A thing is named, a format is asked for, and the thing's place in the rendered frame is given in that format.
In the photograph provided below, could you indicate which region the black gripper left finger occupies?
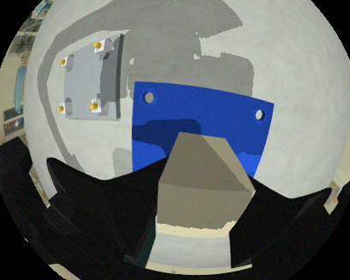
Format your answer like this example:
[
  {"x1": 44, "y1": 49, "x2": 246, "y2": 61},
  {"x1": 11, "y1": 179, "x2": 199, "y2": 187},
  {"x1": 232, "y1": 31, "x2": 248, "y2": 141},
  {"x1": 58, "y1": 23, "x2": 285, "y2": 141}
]
[{"x1": 47, "y1": 156, "x2": 170, "y2": 261}]

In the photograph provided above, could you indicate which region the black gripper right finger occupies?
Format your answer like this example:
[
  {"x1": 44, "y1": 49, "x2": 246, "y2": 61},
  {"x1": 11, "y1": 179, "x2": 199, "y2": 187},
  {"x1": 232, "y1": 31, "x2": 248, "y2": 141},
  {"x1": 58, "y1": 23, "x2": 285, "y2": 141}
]
[{"x1": 229, "y1": 174, "x2": 332, "y2": 268}]

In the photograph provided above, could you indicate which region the blue plate with beige square handle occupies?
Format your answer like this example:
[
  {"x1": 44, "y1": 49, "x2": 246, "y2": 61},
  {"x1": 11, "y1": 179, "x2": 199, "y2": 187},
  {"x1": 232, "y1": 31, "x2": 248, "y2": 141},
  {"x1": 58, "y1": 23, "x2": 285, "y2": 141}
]
[{"x1": 132, "y1": 81, "x2": 274, "y2": 238}]

